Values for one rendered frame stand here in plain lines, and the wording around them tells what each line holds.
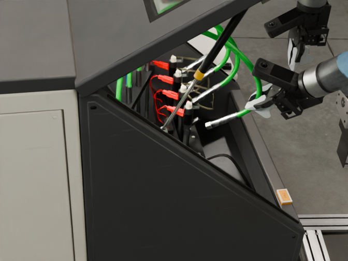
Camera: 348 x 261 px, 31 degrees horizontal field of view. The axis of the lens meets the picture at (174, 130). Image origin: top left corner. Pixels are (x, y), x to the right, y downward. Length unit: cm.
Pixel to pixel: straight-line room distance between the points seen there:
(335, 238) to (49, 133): 170
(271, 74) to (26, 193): 63
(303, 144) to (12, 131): 239
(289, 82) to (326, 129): 215
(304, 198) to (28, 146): 206
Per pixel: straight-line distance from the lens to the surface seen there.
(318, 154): 348
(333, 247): 274
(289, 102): 156
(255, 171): 198
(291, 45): 177
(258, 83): 161
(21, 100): 129
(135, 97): 187
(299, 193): 323
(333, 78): 146
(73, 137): 135
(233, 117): 168
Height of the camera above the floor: 221
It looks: 39 degrees down
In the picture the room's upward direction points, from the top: 4 degrees clockwise
